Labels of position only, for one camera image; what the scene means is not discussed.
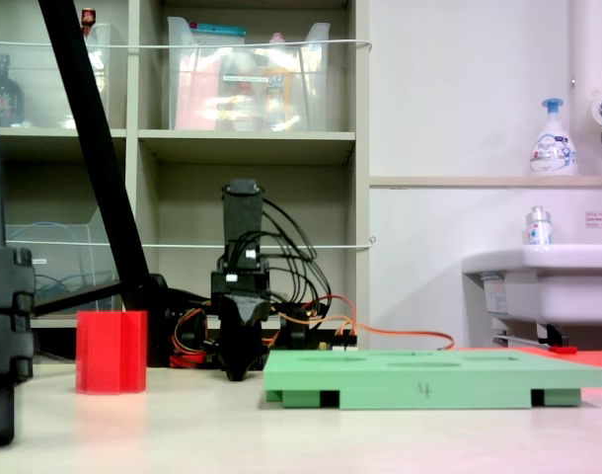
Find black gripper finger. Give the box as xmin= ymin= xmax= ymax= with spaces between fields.
xmin=217 ymin=295 xmax=256 ymax=382
xmin=236 ymin=295 xmax=272 ymax=366

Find red cross columnar block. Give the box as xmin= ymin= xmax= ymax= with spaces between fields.
xmin=75 ymin=309 xmax=149 ymax=395

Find green shape-hole board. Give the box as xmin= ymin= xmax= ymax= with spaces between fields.
xmin=263 ymin=349 xmax=602 ymax=411

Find circuit board with connectors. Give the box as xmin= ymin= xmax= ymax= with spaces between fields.
xmin=315 ymin=333 xmax=357 ymax=353

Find beige shelf unit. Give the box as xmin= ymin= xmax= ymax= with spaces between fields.
xmin=0 ymin=0 xmax=371 ymax=347

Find clear plastic storage bin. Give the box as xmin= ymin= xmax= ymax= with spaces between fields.
xmin=0 ymin=22 xmax=113 ymax=130
xmin=166 ymin=16 xmax=332 ymax=133
xmin=4 ymin=204 xmax=124 ymax=313

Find pink package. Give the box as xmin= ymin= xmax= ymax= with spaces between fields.
xmin=175 ymin=46 xmax=221 ymax=130

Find bottle with pink cap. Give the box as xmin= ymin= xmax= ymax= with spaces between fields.
xmin=263 ymin=32 xmax=290 ymax=132

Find black tripod leg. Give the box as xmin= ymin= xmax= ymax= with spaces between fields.
xmin=0 ymin=0 xmax=36 ymax=448
xmin=34 ymin=0 xmax=157 ymax=317

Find blue-topped pouch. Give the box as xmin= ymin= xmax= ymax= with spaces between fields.
xmin=190 ymin=22 xmax=247 ymax=39

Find small clear sanitizer bottle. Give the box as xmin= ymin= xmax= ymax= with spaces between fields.
xmin=524 ymin=204 xmax=554 ymax=247

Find white sink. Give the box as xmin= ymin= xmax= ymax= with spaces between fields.
xmin=461 ymin=242 xmax=602 ymax=328

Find dark glass bottle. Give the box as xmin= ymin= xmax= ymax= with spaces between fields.
xmin=0 ymin=52 xmax=26 ymax=128

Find bottle with red cap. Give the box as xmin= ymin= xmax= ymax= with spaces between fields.
xmin=80 ymin=6 xmax=99 ymax=39

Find white soap pump bottle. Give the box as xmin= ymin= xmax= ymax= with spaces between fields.
xmin=527 ymin=97 xmax=580 ymax=177

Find white cord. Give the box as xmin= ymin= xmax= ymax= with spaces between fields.
xmin=0 ymin=38 xmax=375 ymax=52
xmin=4 ymin=236 xmax=377 ymax=251

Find long black wire pair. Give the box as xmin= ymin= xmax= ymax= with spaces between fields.
xmin=261 ymin=254 xmax=333 ymax=322

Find black arm wire loop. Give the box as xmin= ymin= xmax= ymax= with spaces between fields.
xmin=251 ymin=196 xmax=320 ymax=271

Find thin orange wire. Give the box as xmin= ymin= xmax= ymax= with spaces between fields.
xmin=270 ymin=294 xmax=456 ymax=352

